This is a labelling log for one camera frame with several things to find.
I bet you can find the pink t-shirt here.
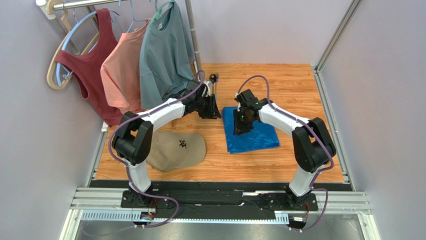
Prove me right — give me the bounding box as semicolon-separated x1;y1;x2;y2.
100;23;148;114

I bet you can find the metal clothes rack pole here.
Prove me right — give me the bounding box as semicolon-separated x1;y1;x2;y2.
35;0;205;81

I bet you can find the beige baseball cap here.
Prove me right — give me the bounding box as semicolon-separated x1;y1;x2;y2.
146;131;206;172

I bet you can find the aluminium frame rail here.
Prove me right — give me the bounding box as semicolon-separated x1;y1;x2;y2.
60;181;380;240

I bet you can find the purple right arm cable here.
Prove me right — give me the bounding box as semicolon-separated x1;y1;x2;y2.
236;74;335;233

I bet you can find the light blue clothes hanger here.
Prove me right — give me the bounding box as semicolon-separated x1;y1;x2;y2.
55;9;121;88

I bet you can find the maroon tank top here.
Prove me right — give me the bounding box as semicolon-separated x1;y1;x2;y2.
55;8;123;126

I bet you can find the wooden clothes hanger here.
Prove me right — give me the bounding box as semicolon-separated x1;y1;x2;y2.
36;0;101;90

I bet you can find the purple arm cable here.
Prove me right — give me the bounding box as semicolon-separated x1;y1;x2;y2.
108;69;207;229
236;74;335;233

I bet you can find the blue cloth napkin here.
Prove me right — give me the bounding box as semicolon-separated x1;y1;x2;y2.
222;107;281;154

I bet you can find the teal clothes hanger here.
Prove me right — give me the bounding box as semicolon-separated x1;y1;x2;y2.
150;0;176;24

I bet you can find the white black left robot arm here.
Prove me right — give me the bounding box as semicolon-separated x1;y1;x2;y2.
108;74;222;197

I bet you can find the black spoon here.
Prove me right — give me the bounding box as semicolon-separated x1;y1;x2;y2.
209;73;219;98

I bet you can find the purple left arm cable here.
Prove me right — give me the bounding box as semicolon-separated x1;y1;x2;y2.
108;69;207;229

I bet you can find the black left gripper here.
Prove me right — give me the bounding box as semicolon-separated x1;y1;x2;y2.
195;94;223;120

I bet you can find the teal t-shirt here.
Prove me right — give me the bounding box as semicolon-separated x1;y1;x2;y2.
139;0;195;110

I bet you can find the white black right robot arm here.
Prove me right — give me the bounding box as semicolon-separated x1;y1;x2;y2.
233;89;336;198

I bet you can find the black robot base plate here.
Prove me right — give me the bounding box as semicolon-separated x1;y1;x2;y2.
120;188;319;211

